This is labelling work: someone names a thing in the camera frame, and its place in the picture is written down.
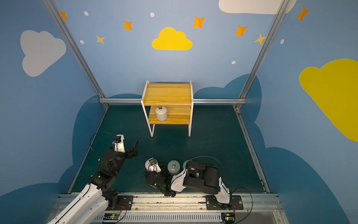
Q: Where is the white tea canister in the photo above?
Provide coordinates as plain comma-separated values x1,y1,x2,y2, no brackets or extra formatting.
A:
145,157,161,172
155,106,168,121

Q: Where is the grey-green tea canister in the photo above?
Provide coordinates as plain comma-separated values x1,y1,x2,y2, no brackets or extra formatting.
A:
167,160,180,176
183,160,189,170

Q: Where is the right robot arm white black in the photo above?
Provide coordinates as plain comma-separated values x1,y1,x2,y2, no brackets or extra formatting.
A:
145,157,231,204

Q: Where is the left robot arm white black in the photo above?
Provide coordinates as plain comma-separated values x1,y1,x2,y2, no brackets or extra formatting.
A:
49,139,139,224

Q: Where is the left circuit board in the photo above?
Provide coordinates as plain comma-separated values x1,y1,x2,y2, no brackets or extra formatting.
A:
103,213,121,222

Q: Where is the circuit board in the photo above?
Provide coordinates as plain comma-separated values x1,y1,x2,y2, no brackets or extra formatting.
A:
221,213,236,224
103,213,121,222

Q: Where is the right circuit board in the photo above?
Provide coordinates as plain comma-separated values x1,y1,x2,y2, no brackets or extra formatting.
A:
221,213,236,224

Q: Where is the aluminium front rail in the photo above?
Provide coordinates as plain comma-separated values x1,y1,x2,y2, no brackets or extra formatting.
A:
46,192,290,224

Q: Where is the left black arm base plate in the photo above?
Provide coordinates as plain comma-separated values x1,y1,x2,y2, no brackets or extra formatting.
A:
107,195,134,211

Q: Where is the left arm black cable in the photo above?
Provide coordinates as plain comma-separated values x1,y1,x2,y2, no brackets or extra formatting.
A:
89,131,115,161

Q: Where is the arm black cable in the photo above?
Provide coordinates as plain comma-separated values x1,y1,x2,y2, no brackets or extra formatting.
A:
189,155,224,174
89,131,115,161

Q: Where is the wooden two-tier shelf white frame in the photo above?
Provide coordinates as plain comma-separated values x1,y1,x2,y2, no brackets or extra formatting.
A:
141,80,194,137

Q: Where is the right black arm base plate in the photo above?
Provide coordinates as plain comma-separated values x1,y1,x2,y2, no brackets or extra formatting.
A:
205,194,244,211

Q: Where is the rear aluminium frame bar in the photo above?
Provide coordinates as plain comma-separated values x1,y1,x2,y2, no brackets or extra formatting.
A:
99,98,246,104

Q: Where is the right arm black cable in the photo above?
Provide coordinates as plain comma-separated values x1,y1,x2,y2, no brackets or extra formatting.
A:
189,155,224,174

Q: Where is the left aluminium frame post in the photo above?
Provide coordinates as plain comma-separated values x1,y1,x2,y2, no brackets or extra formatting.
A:
43,0,105,98

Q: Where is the aluminium frame post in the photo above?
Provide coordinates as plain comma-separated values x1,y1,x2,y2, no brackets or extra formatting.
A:
43,0,105,98
239,0,290,100

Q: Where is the right aluminium frame post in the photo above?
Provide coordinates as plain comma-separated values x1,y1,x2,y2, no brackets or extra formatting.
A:
239,0,290,100

